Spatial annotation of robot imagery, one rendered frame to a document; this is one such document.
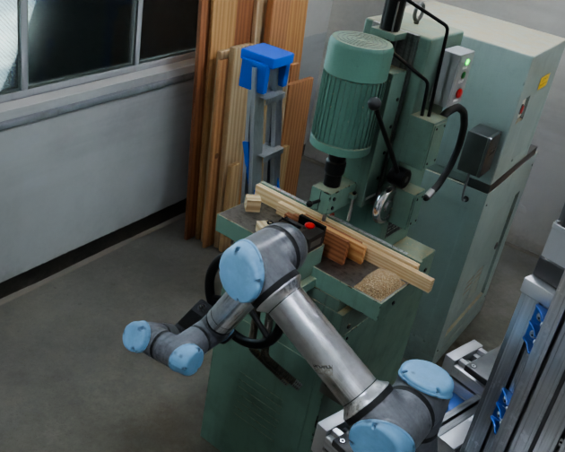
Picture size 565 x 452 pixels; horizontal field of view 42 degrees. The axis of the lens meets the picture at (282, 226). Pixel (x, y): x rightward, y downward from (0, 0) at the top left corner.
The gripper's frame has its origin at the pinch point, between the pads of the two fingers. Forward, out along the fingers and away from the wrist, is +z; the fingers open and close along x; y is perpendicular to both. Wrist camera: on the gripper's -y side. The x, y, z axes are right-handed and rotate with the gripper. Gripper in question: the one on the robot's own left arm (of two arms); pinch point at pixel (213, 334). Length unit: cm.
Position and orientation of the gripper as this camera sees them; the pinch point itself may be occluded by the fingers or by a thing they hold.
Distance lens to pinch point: 209.8
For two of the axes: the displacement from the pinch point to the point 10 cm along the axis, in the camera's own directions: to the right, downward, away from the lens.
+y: -4.4, 8.9, 0.5
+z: 4.5, 1.7, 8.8
